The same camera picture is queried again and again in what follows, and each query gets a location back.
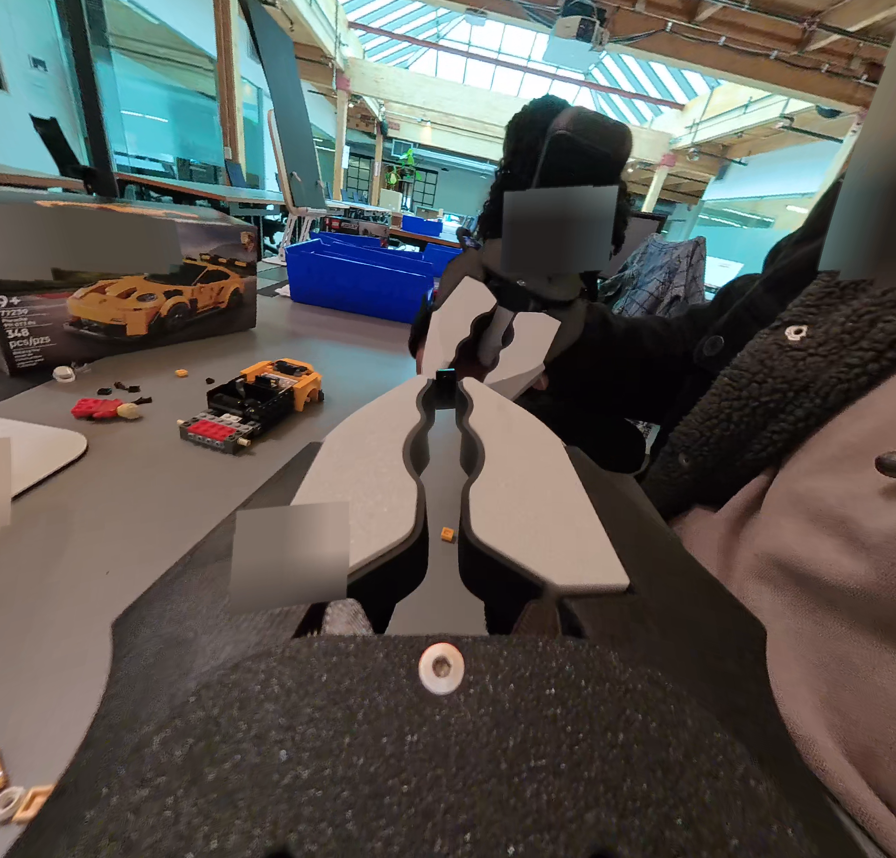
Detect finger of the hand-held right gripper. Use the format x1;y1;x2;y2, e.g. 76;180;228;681
482;311;563;403
418;275;499;377

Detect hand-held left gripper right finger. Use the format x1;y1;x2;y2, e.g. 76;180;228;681
455;378;632;603

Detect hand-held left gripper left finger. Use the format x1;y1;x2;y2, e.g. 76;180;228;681
290;378;431;586

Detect person's right forearm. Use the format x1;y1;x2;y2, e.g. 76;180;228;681
542;242;841;474

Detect partly built lego car chassis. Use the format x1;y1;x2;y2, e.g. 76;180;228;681
178;357;325;455

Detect lego box yellow car print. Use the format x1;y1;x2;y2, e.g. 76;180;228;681
0;189;260;377

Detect ceiling projector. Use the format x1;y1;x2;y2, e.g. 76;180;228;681
542;0;610;71

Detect plaid cloth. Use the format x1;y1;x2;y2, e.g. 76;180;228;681
609;234;708;316

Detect dark fleece jacket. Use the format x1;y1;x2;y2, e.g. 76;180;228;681
640;270;896;519

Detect black panel on white stand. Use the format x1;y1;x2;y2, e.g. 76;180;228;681
234;0;331;257

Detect white rounded plate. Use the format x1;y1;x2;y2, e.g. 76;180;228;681
0;419;88;498

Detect black pole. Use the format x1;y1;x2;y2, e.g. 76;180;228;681
52;0;120;197

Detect orange lego bracket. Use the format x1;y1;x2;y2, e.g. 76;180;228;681
14;782;56;823

